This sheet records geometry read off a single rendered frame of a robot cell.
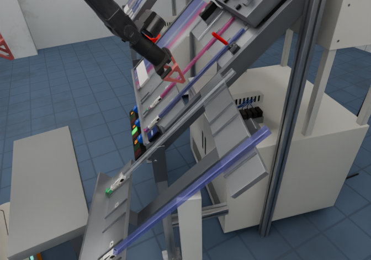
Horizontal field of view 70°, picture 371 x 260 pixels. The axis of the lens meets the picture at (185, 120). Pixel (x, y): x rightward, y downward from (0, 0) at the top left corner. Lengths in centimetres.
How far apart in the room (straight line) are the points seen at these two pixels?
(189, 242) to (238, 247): 76
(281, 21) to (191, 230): 65
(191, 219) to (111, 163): 136
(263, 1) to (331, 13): 25
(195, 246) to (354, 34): 84
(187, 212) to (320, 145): 77
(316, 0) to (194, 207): 65
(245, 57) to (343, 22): 33
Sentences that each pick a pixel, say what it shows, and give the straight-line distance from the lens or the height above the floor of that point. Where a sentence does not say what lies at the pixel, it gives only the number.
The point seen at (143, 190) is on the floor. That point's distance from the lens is 178.
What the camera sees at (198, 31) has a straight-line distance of 120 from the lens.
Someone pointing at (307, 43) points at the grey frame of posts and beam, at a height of 105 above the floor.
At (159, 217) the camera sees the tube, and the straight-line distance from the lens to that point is 55.
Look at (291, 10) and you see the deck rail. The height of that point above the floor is 114.
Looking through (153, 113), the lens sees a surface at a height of 75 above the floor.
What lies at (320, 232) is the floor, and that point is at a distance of 171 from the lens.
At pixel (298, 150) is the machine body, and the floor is 56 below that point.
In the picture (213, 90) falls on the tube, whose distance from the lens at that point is 62.
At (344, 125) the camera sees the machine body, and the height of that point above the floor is 62.
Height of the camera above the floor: 135
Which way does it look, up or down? 36 degrees down
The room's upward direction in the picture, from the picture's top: 3 degrees counter-clockwise
